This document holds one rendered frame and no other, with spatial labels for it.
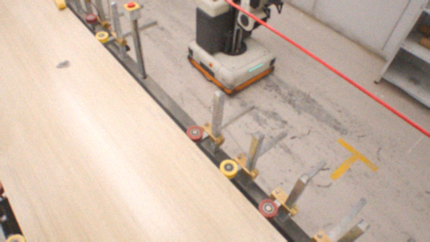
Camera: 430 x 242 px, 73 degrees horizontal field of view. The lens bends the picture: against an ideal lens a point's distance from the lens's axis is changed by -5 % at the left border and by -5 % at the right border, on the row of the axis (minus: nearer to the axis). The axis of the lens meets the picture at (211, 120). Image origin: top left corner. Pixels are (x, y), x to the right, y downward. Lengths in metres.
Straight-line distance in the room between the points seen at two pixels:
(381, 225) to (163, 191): 1.75
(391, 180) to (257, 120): 1.20
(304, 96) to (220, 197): 1.95
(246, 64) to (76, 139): 1.76
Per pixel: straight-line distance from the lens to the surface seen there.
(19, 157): 1.64
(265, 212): 1.32
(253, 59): 2.91
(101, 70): 1.89
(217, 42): 2.83
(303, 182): 1.20
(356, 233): 1.20
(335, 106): 3.12
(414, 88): 3.53
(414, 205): 2.83
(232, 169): 1.39
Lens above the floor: 2.10
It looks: 51 degrees down
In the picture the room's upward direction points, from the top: 4 degrees clockwise
